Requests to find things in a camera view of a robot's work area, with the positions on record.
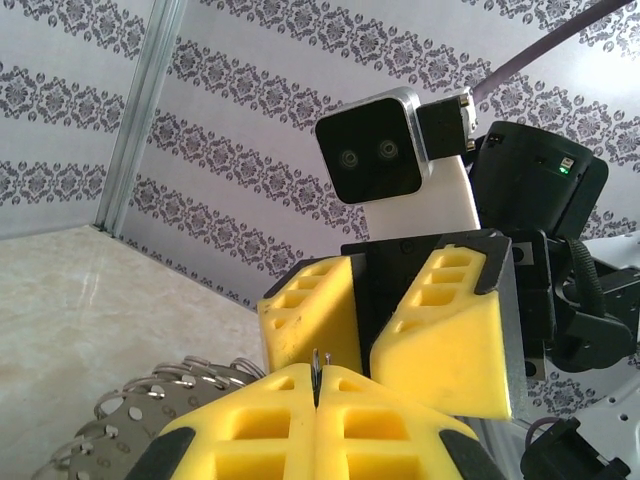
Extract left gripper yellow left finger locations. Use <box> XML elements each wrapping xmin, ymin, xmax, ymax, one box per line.
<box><xmin>127</xmin><ymin>362</ymin><xmax>319</xmax><ymax>480</ymax></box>

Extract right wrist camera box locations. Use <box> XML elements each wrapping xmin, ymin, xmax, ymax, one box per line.
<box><xmin>314</xmin><ymin>85</ymin><xmax>434</xmax><ymax>205</ymax></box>

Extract right white camera bracket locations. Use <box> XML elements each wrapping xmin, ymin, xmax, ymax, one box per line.
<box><xmin>363</xmin><ymin>153</ymin><xmax>482</xmax><ymax>244</ymax></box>

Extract aluminium frame post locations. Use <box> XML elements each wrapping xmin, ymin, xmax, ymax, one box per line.
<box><xmin>97</xmin><ymin>0</ymin><xmax>189</xmax><ymax>239</ymax></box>

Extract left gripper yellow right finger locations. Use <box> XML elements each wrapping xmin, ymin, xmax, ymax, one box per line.
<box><xmin>314</xmin><ymin>364</ymin><xmax>507</xmax><ymax>480</ymax></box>

